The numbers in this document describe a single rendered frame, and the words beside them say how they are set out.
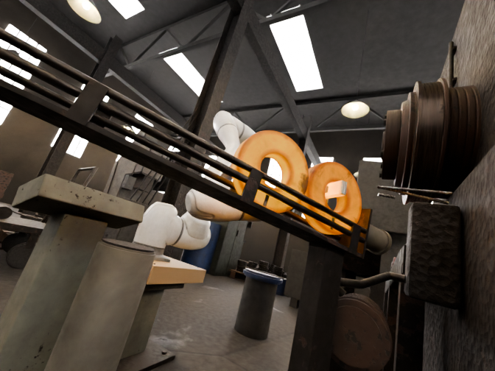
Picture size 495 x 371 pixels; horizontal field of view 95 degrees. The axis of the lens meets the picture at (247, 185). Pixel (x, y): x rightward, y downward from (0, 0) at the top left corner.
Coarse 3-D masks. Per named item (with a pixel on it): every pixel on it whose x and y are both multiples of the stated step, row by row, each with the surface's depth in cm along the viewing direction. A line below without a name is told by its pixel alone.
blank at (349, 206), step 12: (312, 168) 48; (324, 168) 47; (336, 168) 49; (312, 180) 45; (324, 180) 47; (336, 180) 48; (348, 180) 50; (312, 192) 45; (324, 192) 46; (348, 192) 49; (324, 204) 46; (348, 204) 49; (360, 204) 50; (324, 216) 45; (348, 216) 48; (324, 228) 45; (348, 228) 47
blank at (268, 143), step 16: (240, 144) 42; (256, 144) 41; (272, 144) 42; (288, 144) 44; (256, 160) 40; (288, 160) 43; (304, 160) 45; (288, 176) 44; (304, 176) 44; (240, 192) 40; (304, 192) 44; (272, 208) 40; (288, 208) 42
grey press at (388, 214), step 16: (368, 160) 345; (368, 176) 337; (368, 192) 330; (384, 192) 323; (368, 208) 323; (384, 208) 316; (400, 208) 309; (384, 224) 310; (400, 224) 303; (400, 240) 320; (384, 256) 320; (384, 272) 313; (384, 288) 306
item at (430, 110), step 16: (432, 96) 72; (432, 112) 70; (416, 128) 71; (432, 128) 69; (416, 144) 70; (432, 144) 69; (416, 160) 71; (432, 160) 70; (416, 176) 74; (432, 176) 72; (416, 192) 78
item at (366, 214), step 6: (366, 210) 49; (372, 210) 49; (360, 216) 50; (366, 216) 49; (360, 222) 49; (366, 222) 48; (366, 228) 47; (342, 234) 52; (360, 234) 48; (366, 234) 47; (342, 240) 51; (366, 240) 47; (360, 246) 47; (360, 252) 46
